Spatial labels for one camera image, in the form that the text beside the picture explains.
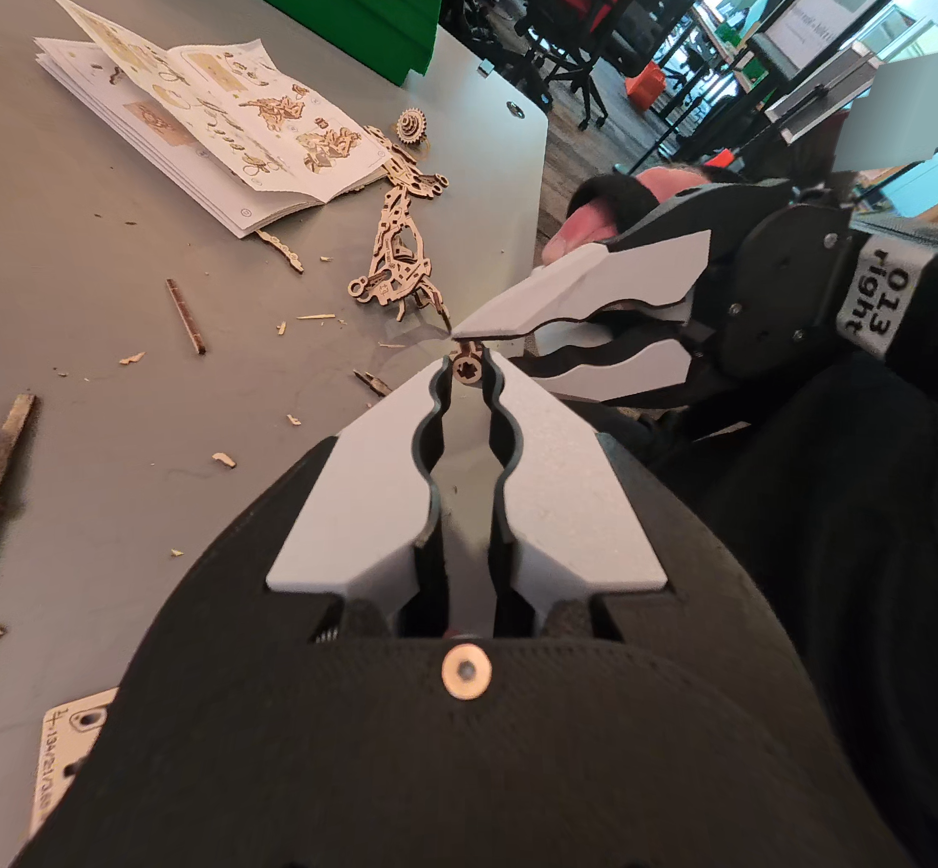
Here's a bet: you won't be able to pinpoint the black office chair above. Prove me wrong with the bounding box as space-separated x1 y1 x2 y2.
513 0 611 130

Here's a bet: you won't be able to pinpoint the thin wooden strip scrap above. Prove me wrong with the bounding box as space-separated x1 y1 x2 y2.
165 278 208 356

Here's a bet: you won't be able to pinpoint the wooden parts sheet round holes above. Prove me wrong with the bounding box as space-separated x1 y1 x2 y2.
29 687 120 841

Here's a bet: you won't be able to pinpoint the person's right hand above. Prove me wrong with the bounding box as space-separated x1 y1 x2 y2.
542 164 708 264

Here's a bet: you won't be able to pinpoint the small scalloped wooden part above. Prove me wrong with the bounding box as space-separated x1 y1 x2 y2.
256 229 305 274

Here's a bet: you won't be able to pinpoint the person's black clothing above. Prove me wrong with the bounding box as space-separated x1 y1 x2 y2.
645 351 938 868

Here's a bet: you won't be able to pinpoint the instruction booklet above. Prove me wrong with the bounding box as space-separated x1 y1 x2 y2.
33 0 393 239

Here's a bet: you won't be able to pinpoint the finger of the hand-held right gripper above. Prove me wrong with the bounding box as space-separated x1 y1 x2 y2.
512 325 695 404
450 229 713 341

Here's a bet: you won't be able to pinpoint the small wooden ring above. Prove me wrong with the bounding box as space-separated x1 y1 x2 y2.
450 342 488 387

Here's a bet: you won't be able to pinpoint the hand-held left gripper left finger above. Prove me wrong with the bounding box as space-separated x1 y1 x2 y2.
266 357 453 638

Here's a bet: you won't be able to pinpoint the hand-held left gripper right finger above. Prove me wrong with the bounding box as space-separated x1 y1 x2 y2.
480 351 669 636

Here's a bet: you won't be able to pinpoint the long wooden frame strip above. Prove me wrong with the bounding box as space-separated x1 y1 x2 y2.
0 391 38 488

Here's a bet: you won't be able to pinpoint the wooden chassis frame piece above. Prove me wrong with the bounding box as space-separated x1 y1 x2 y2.
348 186 452 332

